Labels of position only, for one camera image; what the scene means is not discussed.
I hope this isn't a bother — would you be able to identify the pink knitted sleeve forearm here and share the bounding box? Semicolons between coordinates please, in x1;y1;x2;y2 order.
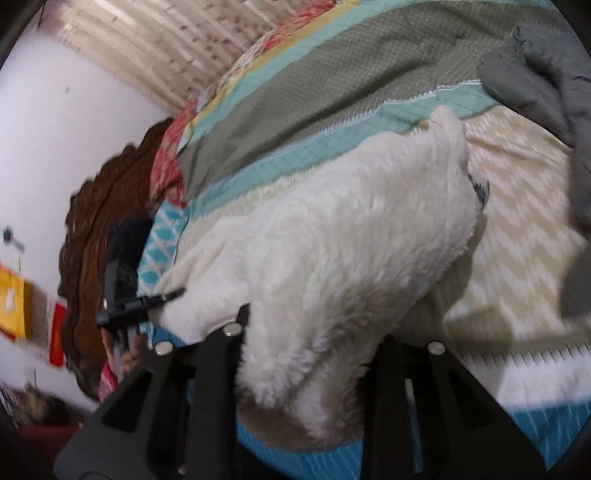
98;361;119;403

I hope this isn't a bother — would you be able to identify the beige patterned curtain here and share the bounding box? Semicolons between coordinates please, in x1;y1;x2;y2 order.
40;0;335;113

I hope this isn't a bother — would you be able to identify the white fluffy fleece garment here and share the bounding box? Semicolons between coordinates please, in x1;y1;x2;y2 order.
151;106;483;452

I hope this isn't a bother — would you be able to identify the brown carved wooden headboard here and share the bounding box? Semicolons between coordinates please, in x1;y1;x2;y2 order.
58;118;172;401

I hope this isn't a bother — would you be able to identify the person's left hand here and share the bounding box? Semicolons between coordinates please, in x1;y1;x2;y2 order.
99;329;148;380

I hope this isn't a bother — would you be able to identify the grey garment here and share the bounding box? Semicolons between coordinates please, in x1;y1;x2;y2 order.
476;20;591;319

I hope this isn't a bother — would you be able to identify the black wall hook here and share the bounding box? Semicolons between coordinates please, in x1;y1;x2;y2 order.
2;226;26;253

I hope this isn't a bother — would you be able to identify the yellow red wall calendar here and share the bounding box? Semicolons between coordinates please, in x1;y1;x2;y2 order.
1;265;67;369

